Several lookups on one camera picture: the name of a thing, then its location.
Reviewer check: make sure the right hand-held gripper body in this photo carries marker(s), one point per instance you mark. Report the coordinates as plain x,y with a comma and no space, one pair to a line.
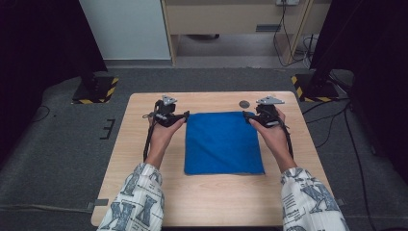
268,110

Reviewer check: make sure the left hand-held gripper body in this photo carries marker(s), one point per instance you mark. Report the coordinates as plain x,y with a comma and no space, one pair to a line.
165,110

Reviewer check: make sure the blue cloth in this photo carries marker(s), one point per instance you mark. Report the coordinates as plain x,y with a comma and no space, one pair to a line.
224,144

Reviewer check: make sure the person's left hand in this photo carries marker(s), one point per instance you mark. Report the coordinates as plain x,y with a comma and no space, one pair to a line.
162,141

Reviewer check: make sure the person's right hand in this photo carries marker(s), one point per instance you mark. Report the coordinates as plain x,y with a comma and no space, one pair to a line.
275,141

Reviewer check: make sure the grey round table grommet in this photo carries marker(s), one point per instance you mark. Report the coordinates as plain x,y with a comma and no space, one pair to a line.
243,104

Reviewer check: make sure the striped black stand base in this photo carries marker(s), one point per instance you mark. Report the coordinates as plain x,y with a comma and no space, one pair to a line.
96,91
316,89

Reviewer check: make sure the black floor tape mark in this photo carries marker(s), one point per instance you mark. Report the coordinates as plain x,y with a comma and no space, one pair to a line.
108,129

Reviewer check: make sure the white panel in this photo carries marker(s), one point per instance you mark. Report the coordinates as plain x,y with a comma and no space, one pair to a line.
125,29

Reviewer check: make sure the light wooden cabinet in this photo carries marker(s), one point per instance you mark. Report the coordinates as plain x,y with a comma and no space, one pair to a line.
224,17

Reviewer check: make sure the white power strip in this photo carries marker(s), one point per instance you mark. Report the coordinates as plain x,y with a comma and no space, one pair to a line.
287,2

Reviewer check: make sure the grey tape strip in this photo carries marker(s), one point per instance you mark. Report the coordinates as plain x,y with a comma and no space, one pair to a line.
341,202
97,203

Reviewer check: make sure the black curtain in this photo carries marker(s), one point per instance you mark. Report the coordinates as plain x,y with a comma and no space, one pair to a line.
38,48
372,48

